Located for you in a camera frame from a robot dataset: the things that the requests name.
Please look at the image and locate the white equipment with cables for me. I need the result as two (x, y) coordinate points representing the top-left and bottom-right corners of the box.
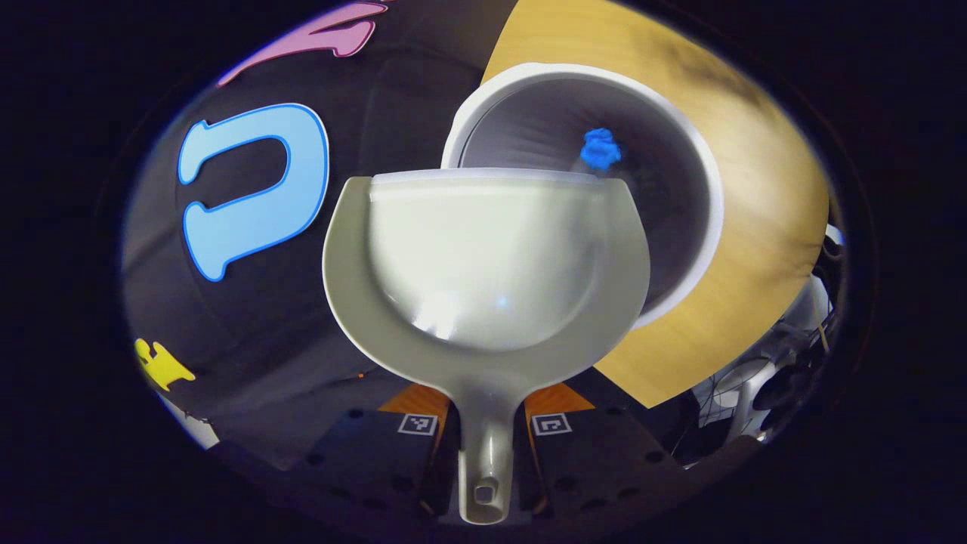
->
(680, 225), (845, 463)

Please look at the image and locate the dark blue paper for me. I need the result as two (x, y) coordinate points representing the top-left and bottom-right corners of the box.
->
(579, 127), (623, 172)

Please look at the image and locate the white garbage bin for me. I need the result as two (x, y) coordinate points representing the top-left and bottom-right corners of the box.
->
(440, 63), (725, 330)

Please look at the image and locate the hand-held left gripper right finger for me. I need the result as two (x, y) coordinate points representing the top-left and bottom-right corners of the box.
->
(515, 382), (684, 522)

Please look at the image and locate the black backdrop cloth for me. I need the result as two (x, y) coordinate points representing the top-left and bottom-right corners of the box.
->
(119, 0), (605, 473)

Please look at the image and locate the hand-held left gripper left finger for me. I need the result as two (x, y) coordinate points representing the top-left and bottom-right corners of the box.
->
(301, 382), (459, 524)

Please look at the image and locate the grey dustpan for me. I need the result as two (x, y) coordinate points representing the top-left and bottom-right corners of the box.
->
(322, 168), (651, 527)

